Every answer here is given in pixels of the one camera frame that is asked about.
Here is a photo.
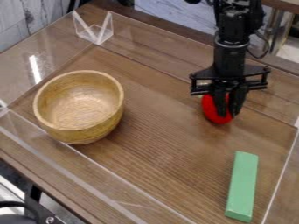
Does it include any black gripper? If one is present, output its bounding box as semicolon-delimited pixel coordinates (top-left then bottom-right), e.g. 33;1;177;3
189;65;270;117

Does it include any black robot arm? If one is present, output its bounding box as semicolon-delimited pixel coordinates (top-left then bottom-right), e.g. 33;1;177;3
189;0;270;117

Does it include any green rectangular block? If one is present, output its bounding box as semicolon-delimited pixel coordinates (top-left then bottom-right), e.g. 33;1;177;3
224;150;258;222

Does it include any wooden bowl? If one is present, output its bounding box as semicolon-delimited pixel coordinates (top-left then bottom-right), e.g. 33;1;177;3
31;70;124;144

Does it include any clear acrylic corner bracket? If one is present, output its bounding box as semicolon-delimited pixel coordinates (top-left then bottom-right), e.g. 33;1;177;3
70;11;113;46

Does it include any clear acrylic tray wall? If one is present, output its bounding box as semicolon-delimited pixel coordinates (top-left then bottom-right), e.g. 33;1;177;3
0;106;194;224

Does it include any black cable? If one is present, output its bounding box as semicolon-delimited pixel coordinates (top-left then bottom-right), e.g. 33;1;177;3
0;198;67;224

